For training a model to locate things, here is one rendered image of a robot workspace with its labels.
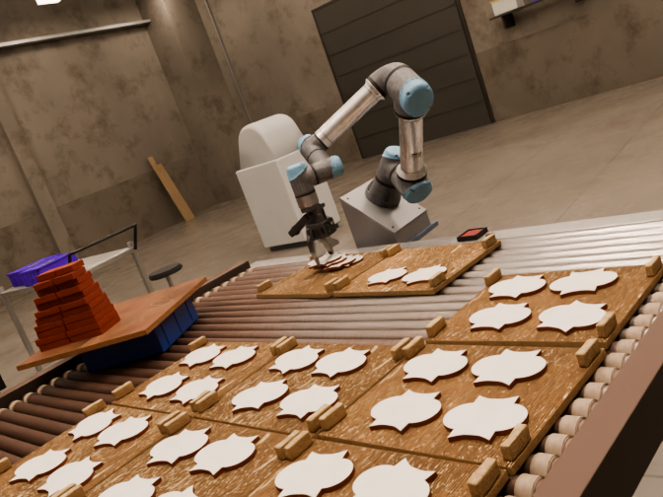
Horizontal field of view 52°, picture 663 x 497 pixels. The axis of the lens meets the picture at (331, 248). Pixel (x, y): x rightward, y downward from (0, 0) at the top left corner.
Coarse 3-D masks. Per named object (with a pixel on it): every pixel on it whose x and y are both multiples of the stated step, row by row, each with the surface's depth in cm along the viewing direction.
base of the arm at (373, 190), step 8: (376, 176) 271; (368, 184) 277; (376, 184) 271; (384, 184) 269; (368, 192) 274; (376, 192) 271; (384, 192) 270; (392, 192) 270; (376, 200) 272; (384, 200) 272; (392, 200) 272; (400, 200) 276
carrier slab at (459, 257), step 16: (400, 256) 224; (416, 256) 216; (432, 256) 210; (448, 256) 204; (464, 256) 199; (480, 256) 196; (368, 272) 219; (448, 272) 190; (352, 288) 208; (368, 288) 202; (384, 288) 197; (400, 288) 191; (416, 288) 186; (432, 288) 182
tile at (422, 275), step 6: (420, 270) 197; (426, 270) 195; (432, 270) 193; (438, 270) 191; (444, 270) 190; (408, 276) 196; (414, 276) 194; (420, 276) 192; (426, 276) 190; (408, 282) 191; (414, 282) 190; (420, 282) 189; (426, 282) 188
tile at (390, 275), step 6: (390, 270) 209; (396, 270) 206; (402, 270) 204; (372, 276) 209; (378, 276) 207; (384, 276) 205; (390, 276) 203; (396, 276) 200; (402, 276) 200; (372, 282) 203; (378, 282) 202; (384, 282) 199
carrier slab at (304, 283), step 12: (372, 252) 242; (360, 264) 232; (372, 264) 226; (288, 276) 252; (300, 276) 246; (312, 276) 240; (324, 276) 234; (336, 276) 228; (348, 276) 223; (276, 288) 241; (288, 288) 235; (300, 288) 230; (312, 288) 224; (324, 288) 219
